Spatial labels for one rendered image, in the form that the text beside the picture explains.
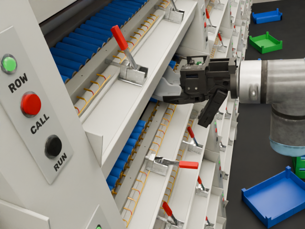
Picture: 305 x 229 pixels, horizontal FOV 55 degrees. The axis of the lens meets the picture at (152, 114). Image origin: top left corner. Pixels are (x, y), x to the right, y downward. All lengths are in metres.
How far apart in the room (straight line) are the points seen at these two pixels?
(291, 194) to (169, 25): 1.25
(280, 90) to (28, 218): 0.50
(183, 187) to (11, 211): 0.59
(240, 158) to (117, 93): 1.50
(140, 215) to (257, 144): 1.51
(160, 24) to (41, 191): 0.48
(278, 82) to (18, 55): 0.48
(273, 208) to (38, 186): 1.47
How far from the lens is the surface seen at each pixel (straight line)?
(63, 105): 0.27
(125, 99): 0.42
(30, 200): 0.25
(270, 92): 0.62
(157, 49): 0.56
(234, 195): 1.69
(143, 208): 0.53
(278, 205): 1.66
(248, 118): 2.18
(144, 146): 0.58
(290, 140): 0.68
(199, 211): 1.00
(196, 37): 0.88
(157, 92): 0.67
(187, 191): 0.80
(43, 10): 0.29
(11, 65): 0.22
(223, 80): 0.64
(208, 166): 1.12
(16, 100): 0.23
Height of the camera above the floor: 1.32
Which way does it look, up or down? 34 degrees down
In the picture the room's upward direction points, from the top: 14 degrees counter-clockwise
